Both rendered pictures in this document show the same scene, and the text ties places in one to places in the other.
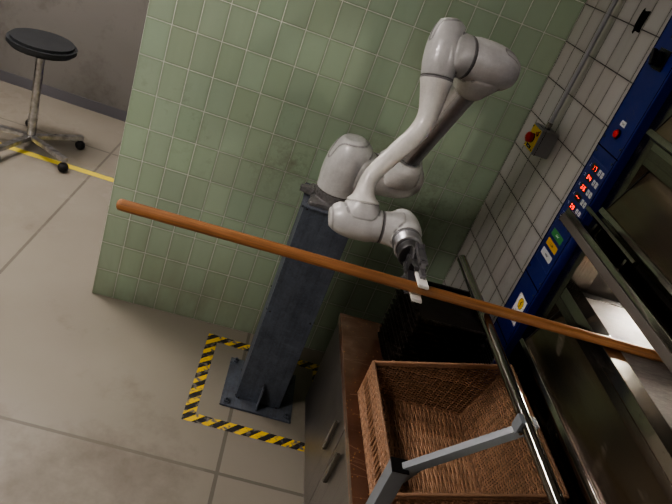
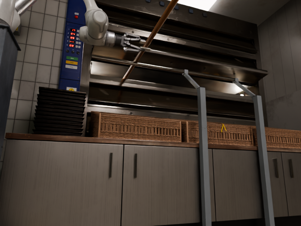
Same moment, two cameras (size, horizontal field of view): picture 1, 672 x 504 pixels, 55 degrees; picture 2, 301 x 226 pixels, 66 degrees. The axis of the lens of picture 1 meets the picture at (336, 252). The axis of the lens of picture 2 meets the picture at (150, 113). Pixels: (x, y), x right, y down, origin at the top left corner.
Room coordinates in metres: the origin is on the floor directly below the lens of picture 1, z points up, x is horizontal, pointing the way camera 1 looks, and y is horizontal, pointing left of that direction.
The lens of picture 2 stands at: (1.66, 1.13, 0.41)
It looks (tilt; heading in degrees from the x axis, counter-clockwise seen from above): 14 degrees up; 263
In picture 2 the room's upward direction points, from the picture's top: 1 degrees clockwise
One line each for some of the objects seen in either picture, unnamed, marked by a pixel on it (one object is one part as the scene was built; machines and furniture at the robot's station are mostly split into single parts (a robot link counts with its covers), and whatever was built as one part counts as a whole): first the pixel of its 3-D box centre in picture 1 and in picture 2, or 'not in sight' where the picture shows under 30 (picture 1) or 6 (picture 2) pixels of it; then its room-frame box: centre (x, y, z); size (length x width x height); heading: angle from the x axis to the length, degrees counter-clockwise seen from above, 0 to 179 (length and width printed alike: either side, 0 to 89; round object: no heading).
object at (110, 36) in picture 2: (407, 245); (109, 39); (1.75, -0.19, 1.19); 0.09 x 0.06 x 0.09; 102
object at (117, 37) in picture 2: (410, 258); (121, 41); (1.68, -0.21, 1.19); 0.09 x 0.07 x 0.08; 12
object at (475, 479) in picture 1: (450, 438); (132, 125); (1.58, -0.54, 0.72); 0.56 x 0.49 x 0.28; 14
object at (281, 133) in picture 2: not in sight; (261, 135); (0.41, -0.81, 0.72); 0.56 x 0.49 x 0.28; 12
